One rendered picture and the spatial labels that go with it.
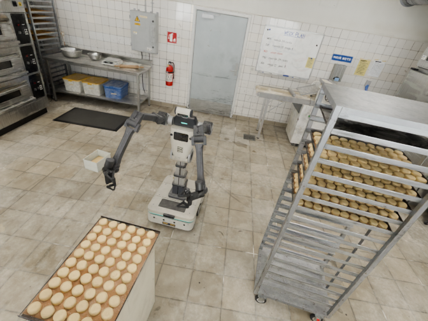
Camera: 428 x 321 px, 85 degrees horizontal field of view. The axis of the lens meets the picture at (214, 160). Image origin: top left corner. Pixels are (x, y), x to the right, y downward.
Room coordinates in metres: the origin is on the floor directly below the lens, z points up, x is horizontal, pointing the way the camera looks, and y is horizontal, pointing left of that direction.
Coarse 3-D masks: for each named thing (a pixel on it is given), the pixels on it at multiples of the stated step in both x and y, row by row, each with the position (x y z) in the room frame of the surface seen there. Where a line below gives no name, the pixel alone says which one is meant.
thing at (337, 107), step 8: (336, 104) 1.12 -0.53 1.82; (336, 112) 1.11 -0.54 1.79; (328, 120) 1.13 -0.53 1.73; (328, 128) 1.11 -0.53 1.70; (328, 136) 1.11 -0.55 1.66; (320, 144) 1.11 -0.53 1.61; (320, 152) 1.11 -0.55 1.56; (312, 160) 1.11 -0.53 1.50; (312, 168) 1.11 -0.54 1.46; (304, 176) 1.12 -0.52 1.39; (304, 184) 1.11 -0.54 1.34; (296, 192) 1.14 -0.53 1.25; (296, 200) 1.11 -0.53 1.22; (288, 216) 1.11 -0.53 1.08; (288, 224) 1.11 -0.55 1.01; (280, 232) 1.11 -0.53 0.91; (280, 240) 1.11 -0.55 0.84; (272, 248) 1.13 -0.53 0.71; (272, 256) 1.11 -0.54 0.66; (264, 272) 1.11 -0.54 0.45; (256, 288) 1.11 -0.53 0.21
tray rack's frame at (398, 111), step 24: (336, 96) 1.28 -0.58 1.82; (360, 96) 1.37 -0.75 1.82; (384, 96) 1.47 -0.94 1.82; (384, 120) 1.08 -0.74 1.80; (408, 120) 1.06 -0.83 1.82; (408, 216) 1.03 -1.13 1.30; (360, 240) 1.26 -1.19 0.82; (264, 264) 1.39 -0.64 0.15; (288, 264) 1.43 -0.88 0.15; (312, 264) 1.48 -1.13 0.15; (264, 288) 1.16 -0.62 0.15; (288, 288) 1.19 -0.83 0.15; (312, 288) 1.23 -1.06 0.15; (312, 312) 1.03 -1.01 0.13
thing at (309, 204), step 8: (296, 176) 1.47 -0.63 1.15; (296, 184) 1.37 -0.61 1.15; (304, 200) 1.23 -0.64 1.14; (312, 208) 1.16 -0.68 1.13; (320, 208) 1.15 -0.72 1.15; (328, 208) 1.16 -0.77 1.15; (336, 208) 1.19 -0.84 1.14; (344, 216) 1.12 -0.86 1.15; (352, 216) 1.13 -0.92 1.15; (360, 216) 1.14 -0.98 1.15; (368, 224) 1.10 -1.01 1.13; (376, 224) 1.09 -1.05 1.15; (384, 224) 1.10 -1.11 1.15
